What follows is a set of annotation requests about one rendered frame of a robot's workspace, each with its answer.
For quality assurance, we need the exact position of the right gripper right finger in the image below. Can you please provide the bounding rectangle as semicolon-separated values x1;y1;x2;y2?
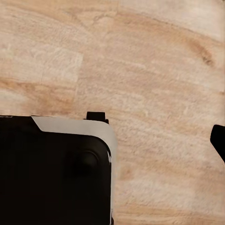
210;125;225;162

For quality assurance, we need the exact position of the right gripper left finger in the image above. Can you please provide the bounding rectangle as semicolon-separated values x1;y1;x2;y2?
0;125;24;180

